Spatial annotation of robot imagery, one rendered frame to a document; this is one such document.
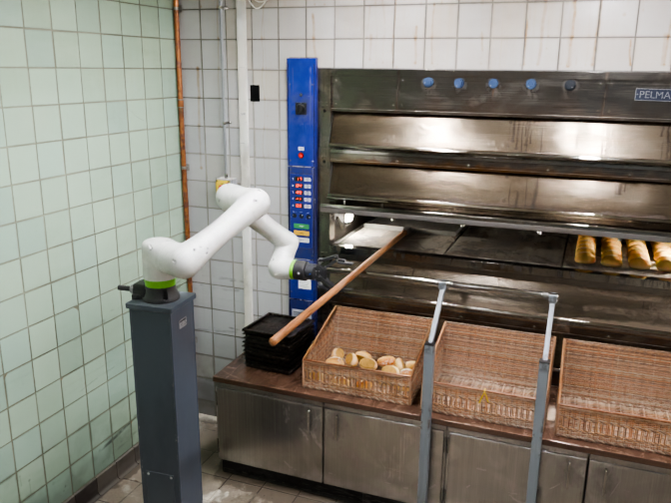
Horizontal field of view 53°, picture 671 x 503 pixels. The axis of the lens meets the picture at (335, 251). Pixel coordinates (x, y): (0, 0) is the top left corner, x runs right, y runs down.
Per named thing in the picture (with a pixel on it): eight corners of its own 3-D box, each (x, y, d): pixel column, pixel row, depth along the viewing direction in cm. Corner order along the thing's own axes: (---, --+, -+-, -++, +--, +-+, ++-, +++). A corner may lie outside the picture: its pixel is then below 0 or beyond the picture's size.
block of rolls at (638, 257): (577, 236, 390) (578, 227, 389) (669, 245, 374) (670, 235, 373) (573, 263, 336) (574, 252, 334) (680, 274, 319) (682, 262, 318)
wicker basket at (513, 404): (440, 368, 357) (443, 319, 350) (552, 386, 338) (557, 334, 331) (417, 410, 313) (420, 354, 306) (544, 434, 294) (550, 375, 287)
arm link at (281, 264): (270, 281, 322) (262, 271, 313) (277, 257, 327) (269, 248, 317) (297, 284, 317) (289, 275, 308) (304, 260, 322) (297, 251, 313)
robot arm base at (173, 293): (110, 298, 272) (109, 284, 270) (131, 287, 286) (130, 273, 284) (168, 305, 265) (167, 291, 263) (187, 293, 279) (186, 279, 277)
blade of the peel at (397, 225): (454, 237, 387) (455, 232, 386) (363, 228, 406) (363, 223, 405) (466, 223, 420) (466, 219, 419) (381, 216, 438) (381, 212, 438)
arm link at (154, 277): (160, 292, 262) (157, 245, 257) (137, 283, 272) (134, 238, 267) (187, 284, 271) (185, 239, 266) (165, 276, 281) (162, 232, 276)
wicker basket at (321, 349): (334, 350, 378) (335, 303, 371) (433, 366, 360) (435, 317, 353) (300, 387, 334) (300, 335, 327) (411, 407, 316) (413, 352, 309)
